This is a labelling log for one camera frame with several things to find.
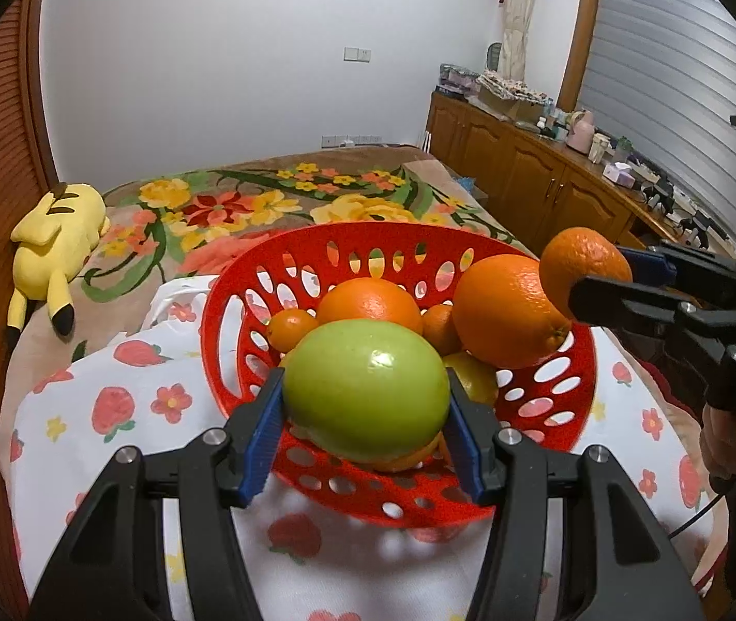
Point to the white cup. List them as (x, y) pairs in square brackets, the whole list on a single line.
[(597, 145)]

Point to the green apple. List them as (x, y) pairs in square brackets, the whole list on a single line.
[(368, 388)]

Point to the black tool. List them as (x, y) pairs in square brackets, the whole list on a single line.
[(697, 225), (658, 194)]

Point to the medium mandarin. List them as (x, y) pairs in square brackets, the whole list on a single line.
[(581, 262)]

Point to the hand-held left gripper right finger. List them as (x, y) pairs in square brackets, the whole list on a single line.
[(465, 440)]

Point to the bumpy mandarin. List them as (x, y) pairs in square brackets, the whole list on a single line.
[(406, 459)]

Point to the wooden cabinet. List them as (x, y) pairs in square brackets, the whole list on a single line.
[(536, 174)]

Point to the white wall outlets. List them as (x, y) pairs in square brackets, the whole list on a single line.
[(348, 140)]

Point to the cardboard box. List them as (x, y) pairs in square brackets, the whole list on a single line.
[(510, 111)]

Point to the floral fabric pile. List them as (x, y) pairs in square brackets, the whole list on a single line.
[(510, 85)]

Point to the small tangerine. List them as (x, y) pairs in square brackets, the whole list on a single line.
[(440, 330), (290, 327)]

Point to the yellow plush toy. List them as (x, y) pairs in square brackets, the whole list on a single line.
[(51, 239)]

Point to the white wall switch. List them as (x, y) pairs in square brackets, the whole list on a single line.
[(357, 53)]

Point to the pink kettle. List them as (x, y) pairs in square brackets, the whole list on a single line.
[(580, 132)]

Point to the floral blanket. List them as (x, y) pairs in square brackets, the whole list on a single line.
[(225, 207)]

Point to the white strawberry print cloth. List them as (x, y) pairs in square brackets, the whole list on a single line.
[(64, 459)]

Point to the beige curtain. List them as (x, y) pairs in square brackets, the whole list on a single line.
[(516, 26)]

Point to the smooth orange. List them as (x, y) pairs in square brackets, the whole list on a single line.
[(371, 304)]

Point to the small desk fan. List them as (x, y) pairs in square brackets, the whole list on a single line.
[(494, 52)]

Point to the yellow lemon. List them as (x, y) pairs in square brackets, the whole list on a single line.
[(471, 378)]

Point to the blue plastic bag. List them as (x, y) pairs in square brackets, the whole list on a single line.
[(468, 182)]

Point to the large navel orange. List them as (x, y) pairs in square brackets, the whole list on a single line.
[(503, 310)]

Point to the red plastic basket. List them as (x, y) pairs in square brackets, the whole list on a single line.
[(406, 233)]

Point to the clear plastic packs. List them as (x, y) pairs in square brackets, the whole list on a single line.
[(455, 77)]

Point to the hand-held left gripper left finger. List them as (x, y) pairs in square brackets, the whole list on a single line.
[(261, 440)]

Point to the tissue box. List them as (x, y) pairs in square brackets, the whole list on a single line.
[(616, 173)]

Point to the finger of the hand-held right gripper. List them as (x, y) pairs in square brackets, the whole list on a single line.
[(652, 265), (626, 304)]

